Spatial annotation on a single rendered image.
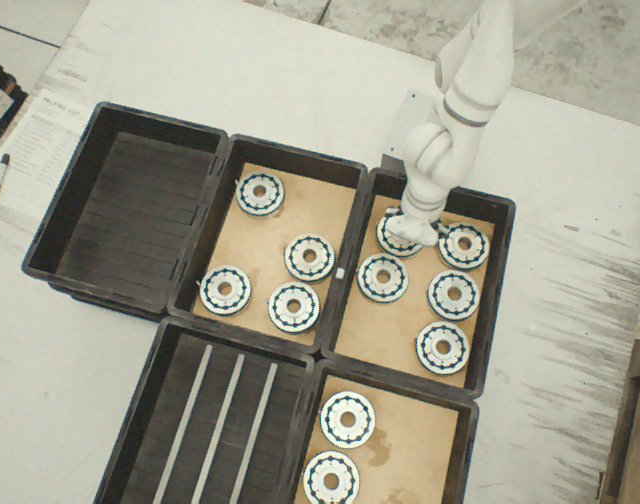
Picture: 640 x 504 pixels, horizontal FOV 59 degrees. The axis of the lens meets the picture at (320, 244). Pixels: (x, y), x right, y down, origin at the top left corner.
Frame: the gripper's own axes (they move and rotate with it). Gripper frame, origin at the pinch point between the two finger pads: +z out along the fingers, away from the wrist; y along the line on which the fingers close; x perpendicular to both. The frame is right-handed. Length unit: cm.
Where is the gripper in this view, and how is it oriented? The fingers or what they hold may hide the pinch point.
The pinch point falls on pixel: (412, 235)
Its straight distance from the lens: 115.0
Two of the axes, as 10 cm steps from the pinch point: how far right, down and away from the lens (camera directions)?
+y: -9.2, -3.5, 1.6
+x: -3.8, 8.6, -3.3
